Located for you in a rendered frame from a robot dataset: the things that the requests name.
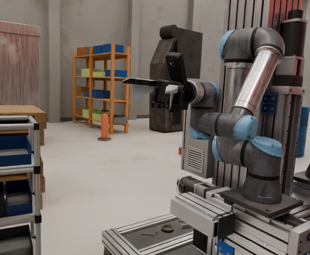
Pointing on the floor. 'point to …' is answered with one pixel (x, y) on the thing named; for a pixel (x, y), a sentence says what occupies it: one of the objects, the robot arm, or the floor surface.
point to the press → (167, 124)
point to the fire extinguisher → (104, 127)
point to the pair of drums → (302, 131)
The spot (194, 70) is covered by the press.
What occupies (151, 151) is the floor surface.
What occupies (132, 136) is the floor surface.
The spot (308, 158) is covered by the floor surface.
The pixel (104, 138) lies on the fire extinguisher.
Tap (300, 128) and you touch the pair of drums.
